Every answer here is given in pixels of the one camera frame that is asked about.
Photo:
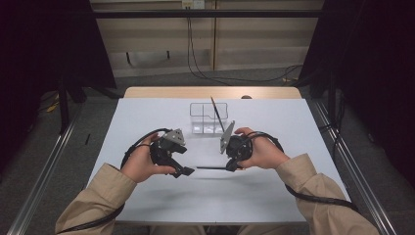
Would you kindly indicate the wooden background desk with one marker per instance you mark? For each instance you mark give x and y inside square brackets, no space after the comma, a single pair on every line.
[208,13]

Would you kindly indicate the small black floor item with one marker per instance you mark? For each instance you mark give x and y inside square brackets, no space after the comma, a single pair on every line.
[87,139]

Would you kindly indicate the black curtain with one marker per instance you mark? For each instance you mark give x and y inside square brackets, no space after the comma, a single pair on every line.
[32,49]
[375,49]

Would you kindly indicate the person's left hand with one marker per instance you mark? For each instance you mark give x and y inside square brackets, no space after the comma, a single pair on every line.
[138,163]

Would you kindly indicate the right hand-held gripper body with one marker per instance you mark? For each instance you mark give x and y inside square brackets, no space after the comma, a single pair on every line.
[239,148]

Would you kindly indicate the white wall socket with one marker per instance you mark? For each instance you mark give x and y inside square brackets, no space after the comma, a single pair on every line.
[193,4]

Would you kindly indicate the black metal stand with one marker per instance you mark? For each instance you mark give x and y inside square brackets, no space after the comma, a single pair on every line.
[64,107]

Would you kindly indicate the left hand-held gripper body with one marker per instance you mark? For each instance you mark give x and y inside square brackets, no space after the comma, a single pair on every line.
[163,151]

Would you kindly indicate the black desk leg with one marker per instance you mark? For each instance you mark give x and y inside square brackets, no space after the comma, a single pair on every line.
[214,42]

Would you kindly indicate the aluminium frame rail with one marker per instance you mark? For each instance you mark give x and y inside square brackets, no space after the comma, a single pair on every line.
[42,182]
[365,182]

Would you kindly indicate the clear plastic pen holder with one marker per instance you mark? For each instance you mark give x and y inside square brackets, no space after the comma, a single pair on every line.
[205,120]

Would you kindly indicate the dark pencil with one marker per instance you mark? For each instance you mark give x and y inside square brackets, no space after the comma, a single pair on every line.
[218,114]
[212,168]

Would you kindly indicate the white table mat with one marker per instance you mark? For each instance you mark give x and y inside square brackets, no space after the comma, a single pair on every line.
[212,202]

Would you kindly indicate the person's right hand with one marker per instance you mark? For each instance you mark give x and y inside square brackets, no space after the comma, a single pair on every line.
[266,155]

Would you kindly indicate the small dark round object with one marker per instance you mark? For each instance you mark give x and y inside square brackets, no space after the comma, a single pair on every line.
[246,97]

